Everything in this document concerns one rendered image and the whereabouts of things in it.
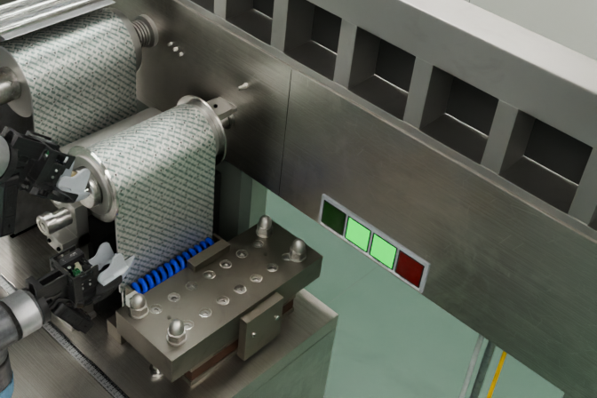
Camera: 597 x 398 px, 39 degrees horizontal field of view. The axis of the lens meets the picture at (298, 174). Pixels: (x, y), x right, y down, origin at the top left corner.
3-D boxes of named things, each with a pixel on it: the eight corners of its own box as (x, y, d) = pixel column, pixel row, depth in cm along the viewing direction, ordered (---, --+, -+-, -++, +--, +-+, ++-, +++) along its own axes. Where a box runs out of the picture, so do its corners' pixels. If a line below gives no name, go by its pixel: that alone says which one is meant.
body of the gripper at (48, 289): (102, 264, 147) (42, 298, 139) (105, 298, 152) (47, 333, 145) (76, 242, 150) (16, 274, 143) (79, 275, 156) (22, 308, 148)
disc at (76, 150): (68, 195, 158) (63, 131, 148) (71, 195, 158) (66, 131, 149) (118, 237, 150) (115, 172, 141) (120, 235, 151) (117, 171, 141)
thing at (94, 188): (63, 170, 150) (83, 170, 144) (73, 165, 151) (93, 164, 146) (79, 208, 152) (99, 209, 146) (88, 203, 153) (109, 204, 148)
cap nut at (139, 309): (124, 311, 156) (123, 294, 153) (139, 301, 158) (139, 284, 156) (137, 322, 154) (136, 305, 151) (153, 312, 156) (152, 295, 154)
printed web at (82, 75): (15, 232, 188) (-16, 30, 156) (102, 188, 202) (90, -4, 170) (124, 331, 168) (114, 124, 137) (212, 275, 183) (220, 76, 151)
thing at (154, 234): (118, 291, 161) (115, 218, 150) (210, 236, 175) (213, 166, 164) (120, 292, 161) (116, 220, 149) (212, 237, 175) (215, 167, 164)
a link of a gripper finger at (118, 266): (143, 246, 154) (100, 269, 148) (143, 269, 157) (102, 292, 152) (132, 237, 155) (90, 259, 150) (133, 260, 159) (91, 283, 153)
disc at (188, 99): (174, 143, 173) (174, 83, 164) (176, 142, 173) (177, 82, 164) (223, 179, 166) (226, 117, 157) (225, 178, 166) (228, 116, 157)
